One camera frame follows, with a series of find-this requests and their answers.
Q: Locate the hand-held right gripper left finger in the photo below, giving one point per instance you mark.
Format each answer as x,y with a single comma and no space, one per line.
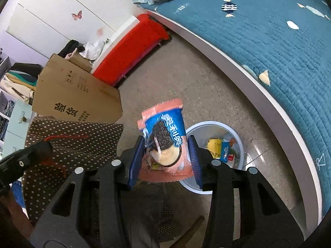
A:
135,165

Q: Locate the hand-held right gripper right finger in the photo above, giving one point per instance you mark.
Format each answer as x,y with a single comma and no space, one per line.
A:
195,165

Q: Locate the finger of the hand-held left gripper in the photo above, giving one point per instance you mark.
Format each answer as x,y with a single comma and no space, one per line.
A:
25,160

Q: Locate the silver metal bin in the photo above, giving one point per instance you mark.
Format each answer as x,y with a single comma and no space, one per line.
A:
239,157

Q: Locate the pink blue cookie packet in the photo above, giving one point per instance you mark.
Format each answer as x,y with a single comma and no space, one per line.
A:
165,131

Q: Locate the yellow wrapper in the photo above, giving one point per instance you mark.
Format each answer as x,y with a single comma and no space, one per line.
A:
214,148

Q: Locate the pale blue drawer cabinet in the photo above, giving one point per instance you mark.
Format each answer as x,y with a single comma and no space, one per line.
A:
18,131

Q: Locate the blue wrapper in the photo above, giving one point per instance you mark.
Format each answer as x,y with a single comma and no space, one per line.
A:
226,151

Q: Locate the brown polka dot cloth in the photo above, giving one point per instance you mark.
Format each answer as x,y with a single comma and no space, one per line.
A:
85,144

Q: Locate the stack of folded clothes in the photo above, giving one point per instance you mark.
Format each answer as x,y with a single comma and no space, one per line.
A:
20,82

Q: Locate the large flat cardboard box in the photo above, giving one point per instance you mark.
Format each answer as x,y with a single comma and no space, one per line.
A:
77,93

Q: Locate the open clothes shelf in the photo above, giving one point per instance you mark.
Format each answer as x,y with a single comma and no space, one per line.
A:
5,64

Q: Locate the bed with teal cover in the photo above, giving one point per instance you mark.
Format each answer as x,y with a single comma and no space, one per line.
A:
258,89

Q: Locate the red white storage bench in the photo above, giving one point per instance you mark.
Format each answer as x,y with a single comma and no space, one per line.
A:
129,54

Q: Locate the small cardboard box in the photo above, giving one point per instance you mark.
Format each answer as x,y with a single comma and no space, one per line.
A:
81,63

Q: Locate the pink cloth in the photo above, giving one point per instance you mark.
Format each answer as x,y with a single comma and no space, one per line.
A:
71,54

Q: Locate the black bag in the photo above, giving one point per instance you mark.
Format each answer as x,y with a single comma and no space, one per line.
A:
68,47

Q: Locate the white plastic bag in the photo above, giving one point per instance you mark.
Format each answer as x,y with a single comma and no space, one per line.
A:
93,50

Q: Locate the teal printed bedspread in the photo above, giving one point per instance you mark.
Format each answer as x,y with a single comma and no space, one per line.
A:
258,36

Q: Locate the pink butterfly sticker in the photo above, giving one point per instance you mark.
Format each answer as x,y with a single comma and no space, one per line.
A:
77,15

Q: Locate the white wardrobe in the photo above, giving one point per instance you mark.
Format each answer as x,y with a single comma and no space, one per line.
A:
64,2

